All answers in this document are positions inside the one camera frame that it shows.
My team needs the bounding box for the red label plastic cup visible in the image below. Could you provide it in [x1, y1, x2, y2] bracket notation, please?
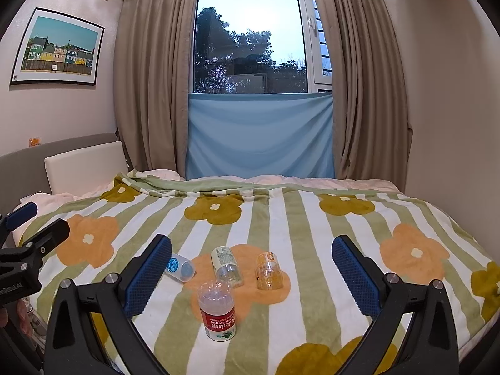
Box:
[197, 280, 237, 342]

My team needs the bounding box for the green label plastic cup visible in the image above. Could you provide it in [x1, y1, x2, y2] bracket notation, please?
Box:
[210, 246, 244, 288]

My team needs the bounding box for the orange print clear cup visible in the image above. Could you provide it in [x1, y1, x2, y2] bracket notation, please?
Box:
[255, 252, 283, 290]

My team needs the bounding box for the person's left hand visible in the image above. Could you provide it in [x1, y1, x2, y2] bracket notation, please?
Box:
[0, 301, 34, 339]

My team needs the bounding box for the grey bed headboard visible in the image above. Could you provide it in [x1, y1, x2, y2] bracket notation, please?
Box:
[0, 133, 117, 214]

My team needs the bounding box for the white cushion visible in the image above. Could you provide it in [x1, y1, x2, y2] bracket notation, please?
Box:
[44, 141, 128, 196]

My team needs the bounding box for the small orange object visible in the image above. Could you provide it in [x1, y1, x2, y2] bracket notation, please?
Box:
[29, 137, 41, 147]

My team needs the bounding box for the framed houses picture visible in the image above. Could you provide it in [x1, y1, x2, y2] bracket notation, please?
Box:
[10, 8, 104, 86]

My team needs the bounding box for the floral striped fleece blanket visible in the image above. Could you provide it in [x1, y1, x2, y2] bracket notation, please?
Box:
[13, 170, 499, 374]

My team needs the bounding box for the right beige curtain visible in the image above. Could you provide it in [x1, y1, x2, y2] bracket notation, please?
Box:
[316, 0, 413, 190]

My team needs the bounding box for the beige curtain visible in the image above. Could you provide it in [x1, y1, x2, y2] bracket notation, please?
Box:
[113, 0, 197, 175]
[316, 0, 413, 190]

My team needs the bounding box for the left beige curtain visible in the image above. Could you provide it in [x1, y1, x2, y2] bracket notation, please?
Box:
[113, 0, 197, 175]

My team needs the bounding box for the blue cloth under window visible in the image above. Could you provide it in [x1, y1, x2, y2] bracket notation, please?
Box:
[186, 93, 336, 179]

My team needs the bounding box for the window with white frame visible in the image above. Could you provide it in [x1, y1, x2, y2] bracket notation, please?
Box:
[192, 0, 333, 94]

